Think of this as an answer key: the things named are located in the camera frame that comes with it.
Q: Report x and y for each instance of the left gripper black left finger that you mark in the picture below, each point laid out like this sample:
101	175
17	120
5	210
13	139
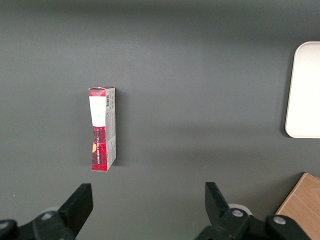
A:
72	212

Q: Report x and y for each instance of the beige plastic tray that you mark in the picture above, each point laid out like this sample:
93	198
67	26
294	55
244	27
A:
306	92

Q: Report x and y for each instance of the red plaid carton box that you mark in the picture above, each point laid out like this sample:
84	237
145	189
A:
110	130

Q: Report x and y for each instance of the wooden drawer cabinet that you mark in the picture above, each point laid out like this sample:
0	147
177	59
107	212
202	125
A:
305	197

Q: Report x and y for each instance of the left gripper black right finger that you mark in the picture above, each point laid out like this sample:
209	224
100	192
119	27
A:
217	212

